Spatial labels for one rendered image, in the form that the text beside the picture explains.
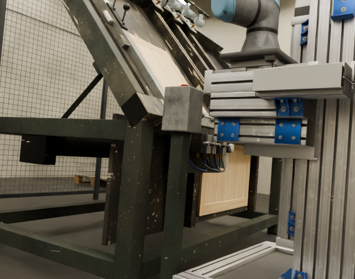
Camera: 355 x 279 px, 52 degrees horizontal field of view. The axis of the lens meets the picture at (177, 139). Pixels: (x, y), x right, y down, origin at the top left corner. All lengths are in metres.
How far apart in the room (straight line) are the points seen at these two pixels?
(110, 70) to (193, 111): 0.46
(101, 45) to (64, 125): 0.43
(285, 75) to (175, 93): 0.49
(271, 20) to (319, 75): 0.37
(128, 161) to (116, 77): 0.38
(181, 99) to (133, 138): 0.28
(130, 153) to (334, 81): 0.86
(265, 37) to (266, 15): 0.08
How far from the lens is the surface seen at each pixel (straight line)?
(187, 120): 1.41
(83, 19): 1.90
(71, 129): 1.82
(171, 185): 1.47
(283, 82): 1.15
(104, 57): 1.74
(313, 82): 1.13
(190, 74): 2.51
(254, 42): 1.37
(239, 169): 3.09
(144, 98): 1.57
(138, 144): 1.53
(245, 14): 1.36
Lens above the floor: 0.66
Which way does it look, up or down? 2 degrees up
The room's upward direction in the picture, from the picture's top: 5 degrees clockwise
